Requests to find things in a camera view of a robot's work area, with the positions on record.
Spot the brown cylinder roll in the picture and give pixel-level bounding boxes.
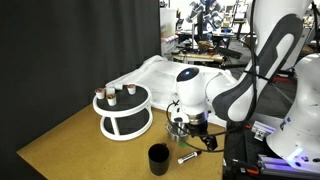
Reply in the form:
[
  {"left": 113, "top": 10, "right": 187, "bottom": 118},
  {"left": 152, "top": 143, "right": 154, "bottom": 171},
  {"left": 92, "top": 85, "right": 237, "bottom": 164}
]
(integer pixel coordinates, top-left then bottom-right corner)
[{"left": 172, "top": 52, "right": 226, "bottom": 65}]

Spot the aluminium extrusion rail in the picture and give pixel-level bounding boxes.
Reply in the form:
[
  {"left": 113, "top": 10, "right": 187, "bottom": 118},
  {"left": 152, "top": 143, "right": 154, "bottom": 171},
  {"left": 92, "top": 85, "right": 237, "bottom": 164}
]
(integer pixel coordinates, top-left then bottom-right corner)
[{"left": 256, "top": 153, "right": 320, "bottom": 177}]

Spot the black mug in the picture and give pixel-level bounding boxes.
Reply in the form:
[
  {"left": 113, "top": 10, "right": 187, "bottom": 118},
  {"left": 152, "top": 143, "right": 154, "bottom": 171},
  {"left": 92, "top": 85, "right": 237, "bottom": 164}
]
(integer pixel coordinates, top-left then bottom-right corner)
[{"left": 147, "top": 142, "right": 171, "bottom": 177}]

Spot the black marker with white label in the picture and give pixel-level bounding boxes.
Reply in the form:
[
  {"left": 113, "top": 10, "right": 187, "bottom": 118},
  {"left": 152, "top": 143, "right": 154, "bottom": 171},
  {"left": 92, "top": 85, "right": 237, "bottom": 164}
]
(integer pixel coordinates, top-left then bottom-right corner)
[{"left": 177, "top": 150, "right": 203, "bottom": 165}]

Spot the orange black clamp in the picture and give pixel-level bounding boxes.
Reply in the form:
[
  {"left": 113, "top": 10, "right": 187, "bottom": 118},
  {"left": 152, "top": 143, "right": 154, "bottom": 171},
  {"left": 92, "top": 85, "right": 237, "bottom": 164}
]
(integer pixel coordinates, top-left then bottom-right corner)
[{"left": 229, "top": 158, "right": 261, "bottom": 177}]

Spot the white storage box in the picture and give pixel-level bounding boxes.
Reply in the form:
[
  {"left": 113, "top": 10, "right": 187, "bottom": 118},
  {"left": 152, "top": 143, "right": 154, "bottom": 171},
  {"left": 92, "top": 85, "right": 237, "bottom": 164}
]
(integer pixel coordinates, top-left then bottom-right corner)
[{"left": 159, "top": 7, "right": 178, "bottom": 38}]

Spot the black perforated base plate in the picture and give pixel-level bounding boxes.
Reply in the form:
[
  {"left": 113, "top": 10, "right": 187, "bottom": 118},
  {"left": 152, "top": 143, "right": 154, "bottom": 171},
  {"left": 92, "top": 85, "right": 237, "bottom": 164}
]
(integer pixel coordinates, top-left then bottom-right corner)
[{"left": 222, "top": 113, "right": 320, "bottom": 180}]

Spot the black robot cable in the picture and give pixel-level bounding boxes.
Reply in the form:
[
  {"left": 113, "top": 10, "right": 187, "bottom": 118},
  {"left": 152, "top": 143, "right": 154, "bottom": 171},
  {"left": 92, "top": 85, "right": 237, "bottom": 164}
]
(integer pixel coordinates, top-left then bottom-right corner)
[{"left": 165, "top": 0, "right": 264, "bottom": 154}]

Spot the white two-tier turntable rack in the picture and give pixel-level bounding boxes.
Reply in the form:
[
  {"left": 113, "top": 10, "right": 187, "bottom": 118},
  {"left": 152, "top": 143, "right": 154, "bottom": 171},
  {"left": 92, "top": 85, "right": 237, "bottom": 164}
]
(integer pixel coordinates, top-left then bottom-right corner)
[{"left": 92, "top": 83, "right": 154, "bottom": 142}]

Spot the black curtain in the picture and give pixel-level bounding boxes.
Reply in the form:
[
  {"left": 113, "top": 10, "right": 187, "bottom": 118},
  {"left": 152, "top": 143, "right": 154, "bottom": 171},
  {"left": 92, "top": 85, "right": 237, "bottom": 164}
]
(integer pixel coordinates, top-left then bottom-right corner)
[{"left": 0, "top": 0, "right": 162, "bottom": 161}]

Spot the aluminium corner bracket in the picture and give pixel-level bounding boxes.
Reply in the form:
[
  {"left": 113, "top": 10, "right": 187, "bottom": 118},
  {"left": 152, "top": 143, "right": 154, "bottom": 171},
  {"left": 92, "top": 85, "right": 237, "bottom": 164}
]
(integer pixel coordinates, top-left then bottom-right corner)
[{"left": 250, "top": 120, "right": 276, "bottom": 142}]

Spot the small stainless steel pot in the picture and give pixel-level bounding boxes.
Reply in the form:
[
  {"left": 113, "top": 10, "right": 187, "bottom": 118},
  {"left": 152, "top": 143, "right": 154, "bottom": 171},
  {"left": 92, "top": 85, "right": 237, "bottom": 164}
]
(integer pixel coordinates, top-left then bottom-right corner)
[{"left": 165, "top": 122, "right": 188, "bottom": 143}]

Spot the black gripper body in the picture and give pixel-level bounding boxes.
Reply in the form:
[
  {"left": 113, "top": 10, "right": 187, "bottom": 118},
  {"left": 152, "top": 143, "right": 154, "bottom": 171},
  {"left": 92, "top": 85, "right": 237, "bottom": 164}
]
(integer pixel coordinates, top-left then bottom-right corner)
[{"left": 182, "top": 120, "right": 210, "bottom": 139}]

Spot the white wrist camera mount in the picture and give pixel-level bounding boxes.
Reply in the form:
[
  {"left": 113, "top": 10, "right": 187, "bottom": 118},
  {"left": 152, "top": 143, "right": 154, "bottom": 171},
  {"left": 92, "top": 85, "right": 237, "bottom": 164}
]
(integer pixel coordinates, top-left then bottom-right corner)
[{"left": 170, "top": 105, "right": 188, "bottom": 125}]

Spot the white cloth sheet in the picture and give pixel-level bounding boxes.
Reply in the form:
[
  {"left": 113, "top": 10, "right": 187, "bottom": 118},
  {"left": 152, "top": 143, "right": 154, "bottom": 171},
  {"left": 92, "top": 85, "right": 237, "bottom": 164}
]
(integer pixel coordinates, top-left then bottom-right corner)
[{"left": 105, "top": 54, "right": 242, "bottom": 128}]

